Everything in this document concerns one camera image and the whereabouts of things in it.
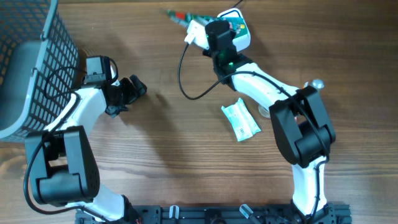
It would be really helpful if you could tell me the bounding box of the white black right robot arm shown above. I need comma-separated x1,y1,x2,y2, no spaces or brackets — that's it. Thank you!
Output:
204,21,336,220

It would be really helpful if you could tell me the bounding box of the grey plastic mesh basket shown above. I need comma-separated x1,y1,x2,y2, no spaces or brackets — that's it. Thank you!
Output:
1,0,79,142

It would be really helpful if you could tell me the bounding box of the white barcode scanner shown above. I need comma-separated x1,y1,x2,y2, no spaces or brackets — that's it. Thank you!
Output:
217,8,251,52

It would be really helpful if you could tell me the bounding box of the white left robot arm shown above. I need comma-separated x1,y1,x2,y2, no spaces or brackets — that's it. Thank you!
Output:
23,55,147,223

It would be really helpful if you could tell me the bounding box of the green white gloves packet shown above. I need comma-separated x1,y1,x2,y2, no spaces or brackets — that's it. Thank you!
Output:
160,9,249,38

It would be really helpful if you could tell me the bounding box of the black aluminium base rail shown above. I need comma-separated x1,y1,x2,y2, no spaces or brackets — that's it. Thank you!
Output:
75,203,352,224

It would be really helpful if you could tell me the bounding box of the yellow oil bottle silver cap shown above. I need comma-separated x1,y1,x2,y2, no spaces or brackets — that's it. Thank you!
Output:
303,79,325,90

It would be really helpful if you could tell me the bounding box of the green lid round jar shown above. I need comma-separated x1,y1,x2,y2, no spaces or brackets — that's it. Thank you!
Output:
258,105,271,118

